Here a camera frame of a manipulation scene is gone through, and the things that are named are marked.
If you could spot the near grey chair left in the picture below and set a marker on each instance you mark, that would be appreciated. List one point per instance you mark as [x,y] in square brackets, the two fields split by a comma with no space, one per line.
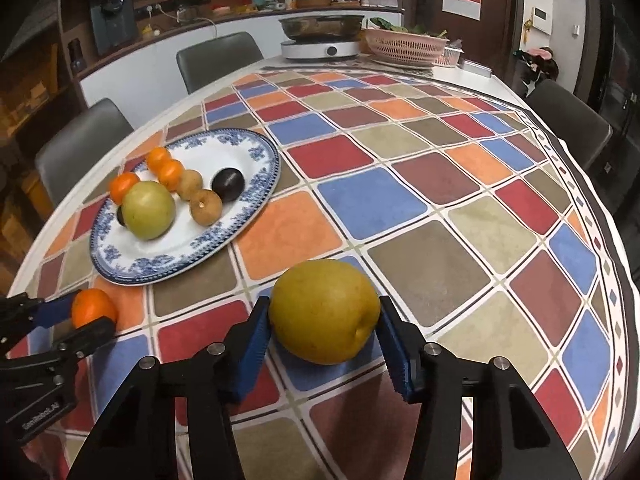
[77,147]

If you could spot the small orange tangerine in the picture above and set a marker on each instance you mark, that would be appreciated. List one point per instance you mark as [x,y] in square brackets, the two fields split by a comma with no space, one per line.
[170,173]
[157,158]

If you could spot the grey chair right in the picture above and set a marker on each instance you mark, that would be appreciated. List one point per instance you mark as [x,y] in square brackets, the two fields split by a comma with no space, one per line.
[585,132]

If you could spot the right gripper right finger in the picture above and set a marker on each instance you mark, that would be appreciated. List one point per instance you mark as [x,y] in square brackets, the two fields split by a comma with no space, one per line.
[513,438]

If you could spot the green yellow pear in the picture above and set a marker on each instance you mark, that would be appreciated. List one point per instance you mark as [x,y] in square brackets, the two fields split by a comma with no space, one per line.
[148,209]

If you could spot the far grey chair left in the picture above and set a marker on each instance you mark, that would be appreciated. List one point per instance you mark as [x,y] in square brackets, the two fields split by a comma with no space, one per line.
[203,63]

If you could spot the large orange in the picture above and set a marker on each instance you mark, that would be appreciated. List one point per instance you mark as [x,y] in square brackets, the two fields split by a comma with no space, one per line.
[89,305]

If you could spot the colourful checkered tablecloth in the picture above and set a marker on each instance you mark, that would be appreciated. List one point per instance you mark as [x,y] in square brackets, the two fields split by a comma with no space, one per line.
[455,202]

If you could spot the dark purple plum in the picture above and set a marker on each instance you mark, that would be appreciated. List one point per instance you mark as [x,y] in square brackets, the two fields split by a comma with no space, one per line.
[120,216]

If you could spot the brown kiwi fruit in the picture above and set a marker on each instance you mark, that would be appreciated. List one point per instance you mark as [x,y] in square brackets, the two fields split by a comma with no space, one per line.
[205,207]
[190,182]

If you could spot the stainless steel pot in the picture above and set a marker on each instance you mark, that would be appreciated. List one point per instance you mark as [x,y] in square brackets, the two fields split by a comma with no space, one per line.
[322,27]

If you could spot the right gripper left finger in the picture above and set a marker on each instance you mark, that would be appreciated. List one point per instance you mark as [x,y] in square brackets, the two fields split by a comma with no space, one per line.
[135,438]

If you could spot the white induction cooker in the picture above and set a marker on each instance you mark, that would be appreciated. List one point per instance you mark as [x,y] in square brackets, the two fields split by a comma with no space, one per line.
[308,51]

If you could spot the white kitchen counter cabinet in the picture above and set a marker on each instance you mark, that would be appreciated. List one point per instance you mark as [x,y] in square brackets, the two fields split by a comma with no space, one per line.
[144,83]

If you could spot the black water dispenser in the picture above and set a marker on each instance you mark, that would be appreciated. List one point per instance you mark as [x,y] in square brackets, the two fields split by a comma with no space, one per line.
[113,24]

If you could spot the pink basket with greens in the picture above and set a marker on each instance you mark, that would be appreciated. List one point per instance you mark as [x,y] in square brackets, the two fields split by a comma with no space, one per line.
[396,44]

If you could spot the grey chair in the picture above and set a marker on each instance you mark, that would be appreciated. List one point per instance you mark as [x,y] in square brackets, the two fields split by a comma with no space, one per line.
[203,63]
[585,132]
[77,147]

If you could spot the dark wooden door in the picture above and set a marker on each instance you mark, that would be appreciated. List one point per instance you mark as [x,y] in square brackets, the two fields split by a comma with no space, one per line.
[489,30]

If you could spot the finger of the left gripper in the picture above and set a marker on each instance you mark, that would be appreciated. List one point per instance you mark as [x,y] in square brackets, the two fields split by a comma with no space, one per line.
[64,355]
[20,314]

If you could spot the blue white porcelain plate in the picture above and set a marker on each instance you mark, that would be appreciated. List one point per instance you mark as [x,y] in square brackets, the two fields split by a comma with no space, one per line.
[123,259]

